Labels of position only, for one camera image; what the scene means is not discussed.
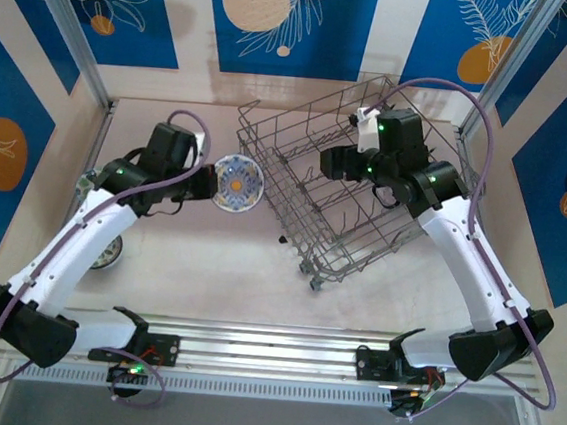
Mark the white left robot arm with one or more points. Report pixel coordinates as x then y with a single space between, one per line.
78 253

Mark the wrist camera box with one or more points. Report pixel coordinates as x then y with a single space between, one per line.
199 141
366 127

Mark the blue yellow patterned bowl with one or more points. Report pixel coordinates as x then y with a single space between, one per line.
238 183

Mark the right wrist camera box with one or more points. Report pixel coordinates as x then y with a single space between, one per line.
366 127

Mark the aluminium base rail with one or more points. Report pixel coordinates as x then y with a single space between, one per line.
275 352

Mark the aluminium frame post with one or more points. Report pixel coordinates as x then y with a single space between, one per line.
67 16
508 58

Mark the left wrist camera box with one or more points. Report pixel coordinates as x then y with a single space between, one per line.
199 141

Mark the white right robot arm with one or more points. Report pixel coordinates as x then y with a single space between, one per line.
465 260

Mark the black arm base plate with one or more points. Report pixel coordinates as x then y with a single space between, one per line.
165 349
369 364

